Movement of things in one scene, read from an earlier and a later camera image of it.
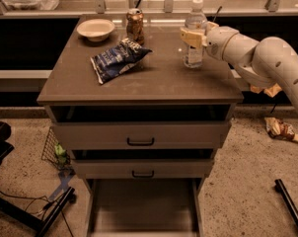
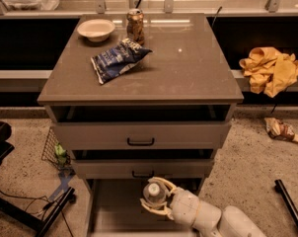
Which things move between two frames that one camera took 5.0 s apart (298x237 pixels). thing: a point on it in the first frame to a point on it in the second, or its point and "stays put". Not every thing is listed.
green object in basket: (60, 153) stays put
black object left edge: (0, 146) stays put
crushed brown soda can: (134, 25) stays put
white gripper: (216, 41) to (185, 205)
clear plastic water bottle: (195, 21) to (154, 193)
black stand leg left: (40, 226) stays put
